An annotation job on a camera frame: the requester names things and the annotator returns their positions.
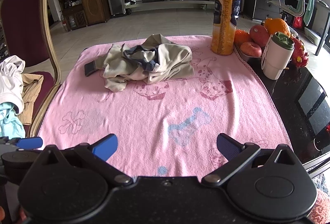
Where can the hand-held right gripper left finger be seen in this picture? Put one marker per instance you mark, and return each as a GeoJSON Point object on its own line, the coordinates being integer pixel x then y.
{"type": "Point", "coordinates": [105, 145]}

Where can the black sideboard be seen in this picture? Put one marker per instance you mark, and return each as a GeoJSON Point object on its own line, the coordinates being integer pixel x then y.
{"type": "Point", "coordinates": [260, 2]}

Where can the beige sweatshirt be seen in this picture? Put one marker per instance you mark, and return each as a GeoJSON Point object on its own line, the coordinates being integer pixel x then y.
{"type": "Point", "coordinates": [170, 58]}

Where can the red bag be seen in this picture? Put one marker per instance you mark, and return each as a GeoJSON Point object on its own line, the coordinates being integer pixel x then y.
{"type": "Point", "coordinates": [297, 22]}

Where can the wooden cabinet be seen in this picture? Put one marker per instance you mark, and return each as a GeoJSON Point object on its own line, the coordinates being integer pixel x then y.
{"type": "Point", "coordinates": [95, 6]}

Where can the white flat box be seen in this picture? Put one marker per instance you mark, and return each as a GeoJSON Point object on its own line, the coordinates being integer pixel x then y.
{"type": "Point", "coordinates": [313, 36]}

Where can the light blue garment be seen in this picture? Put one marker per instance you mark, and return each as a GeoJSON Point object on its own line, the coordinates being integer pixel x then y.
{"type": "Point", "coordinates": [10, 123]}

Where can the small orange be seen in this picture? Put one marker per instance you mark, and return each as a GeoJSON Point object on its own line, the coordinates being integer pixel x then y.
{"type": "Point", "coordinates": [242, 37]}

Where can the dark low shelf cabinet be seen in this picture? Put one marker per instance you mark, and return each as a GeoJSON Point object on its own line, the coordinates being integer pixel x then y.
{"type": "Point", "coordinates": [73, 15]}

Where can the orange juice bottle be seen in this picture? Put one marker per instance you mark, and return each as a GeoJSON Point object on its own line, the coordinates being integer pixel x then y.
{"type": "Point", "coordinates": [224, 20]}

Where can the white tumbler with green lid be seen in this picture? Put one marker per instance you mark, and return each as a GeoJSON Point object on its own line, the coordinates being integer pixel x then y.
{"type": "Point", "coordinates": [275, 58]}

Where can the metal fruit tray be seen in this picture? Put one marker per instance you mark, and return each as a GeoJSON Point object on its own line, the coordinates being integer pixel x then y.
{"type": "Point", "coordinates": [245, 56]}

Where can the metal frame office chair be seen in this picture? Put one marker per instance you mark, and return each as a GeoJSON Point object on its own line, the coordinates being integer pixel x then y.
{"type": "Point", "coordinates": [292, 2]}

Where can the pink printed towel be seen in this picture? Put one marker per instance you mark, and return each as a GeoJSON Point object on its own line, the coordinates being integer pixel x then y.
{"type": "Point", "coordinates": [154, 102]}

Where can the pink dragon fruit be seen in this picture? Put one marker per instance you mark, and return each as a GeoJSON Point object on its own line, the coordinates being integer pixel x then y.
{"type": "Point", "coordinates": [300, 52]}

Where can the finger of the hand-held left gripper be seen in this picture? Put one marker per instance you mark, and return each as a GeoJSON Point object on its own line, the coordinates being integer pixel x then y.
{"type": "Point", "coordinates": [28, 143]}

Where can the maroon chair with gold frame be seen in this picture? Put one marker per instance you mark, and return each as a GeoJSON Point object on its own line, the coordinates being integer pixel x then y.
{"type": "Point", "coordinates": [23, 20]}

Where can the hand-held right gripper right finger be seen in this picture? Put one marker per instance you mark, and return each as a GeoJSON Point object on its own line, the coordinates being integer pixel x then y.
{"type": "Point", "coordinates": [226, 146]}

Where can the green hanging cloth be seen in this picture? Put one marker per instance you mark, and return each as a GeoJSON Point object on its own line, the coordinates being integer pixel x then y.
{"type": "Point", "coordinates": [308, 7]}

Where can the tan garment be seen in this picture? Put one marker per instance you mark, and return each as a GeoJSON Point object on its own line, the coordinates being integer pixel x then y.
{"type": "Point", "coordinates": [31, 87]}

